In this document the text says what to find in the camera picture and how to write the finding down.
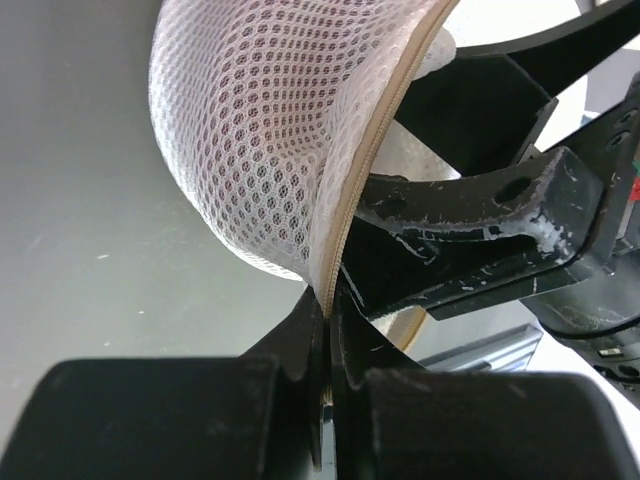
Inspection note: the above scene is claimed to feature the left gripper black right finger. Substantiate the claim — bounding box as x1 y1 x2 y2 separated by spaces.
329 289 639 479

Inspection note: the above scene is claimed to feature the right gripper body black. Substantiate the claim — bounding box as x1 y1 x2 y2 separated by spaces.
349 69 640 386

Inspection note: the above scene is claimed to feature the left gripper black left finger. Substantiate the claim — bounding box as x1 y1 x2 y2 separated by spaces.
1 291 324 479

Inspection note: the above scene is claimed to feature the beige trim mesh laundry bag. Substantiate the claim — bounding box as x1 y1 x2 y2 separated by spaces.
149 1 456 313

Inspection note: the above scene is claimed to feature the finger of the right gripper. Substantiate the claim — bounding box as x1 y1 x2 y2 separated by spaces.
356 147 604 260
395 1 639 175

